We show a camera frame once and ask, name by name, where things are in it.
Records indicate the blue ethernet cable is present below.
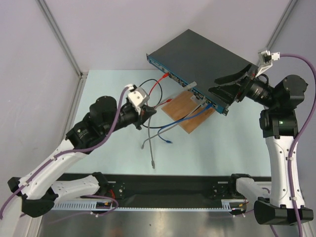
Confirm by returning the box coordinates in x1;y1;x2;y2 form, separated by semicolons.
157;103;214;144

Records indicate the black ethernet cable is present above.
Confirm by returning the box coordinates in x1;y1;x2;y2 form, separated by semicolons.
140;79;188;129

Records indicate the short grey ethernet cable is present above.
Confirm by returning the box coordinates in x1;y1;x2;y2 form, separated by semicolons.
141;97;208;150

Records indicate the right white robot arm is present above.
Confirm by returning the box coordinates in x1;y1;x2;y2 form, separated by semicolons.
209;66;314;226

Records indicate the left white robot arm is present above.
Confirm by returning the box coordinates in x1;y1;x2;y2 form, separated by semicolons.
8;92;156;217

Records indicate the wooden board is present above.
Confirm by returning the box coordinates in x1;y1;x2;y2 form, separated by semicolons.
162;91;215;134

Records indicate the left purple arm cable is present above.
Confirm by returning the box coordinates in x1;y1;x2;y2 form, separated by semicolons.
0;85;131;219

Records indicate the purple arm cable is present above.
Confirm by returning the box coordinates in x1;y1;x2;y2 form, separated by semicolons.
0;85;131;219
233;53;316;237

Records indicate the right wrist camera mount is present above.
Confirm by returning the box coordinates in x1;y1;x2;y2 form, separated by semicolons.
255;49;280;78

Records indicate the black blue network switch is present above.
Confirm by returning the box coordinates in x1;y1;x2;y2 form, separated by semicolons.
147;29;258;115

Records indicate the red ethernet cable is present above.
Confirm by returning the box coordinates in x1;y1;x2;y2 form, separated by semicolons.
149;72;172;107

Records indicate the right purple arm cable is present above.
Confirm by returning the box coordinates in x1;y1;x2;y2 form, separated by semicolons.
233;53;316;237

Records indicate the right aluminium frame post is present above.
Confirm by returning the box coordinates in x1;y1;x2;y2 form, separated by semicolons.
257;0;299;67

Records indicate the aluminium frame post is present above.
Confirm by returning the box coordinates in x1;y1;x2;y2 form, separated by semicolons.
257;0;299;67
36;0;83;78

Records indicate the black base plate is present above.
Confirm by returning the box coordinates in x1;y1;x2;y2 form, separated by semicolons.
58;172;271;208

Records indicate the white slotted cable duct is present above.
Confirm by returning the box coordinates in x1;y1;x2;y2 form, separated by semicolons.
53;200;119;211

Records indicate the left aluminium frame post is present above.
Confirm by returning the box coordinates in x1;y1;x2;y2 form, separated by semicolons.
36;0;83;78

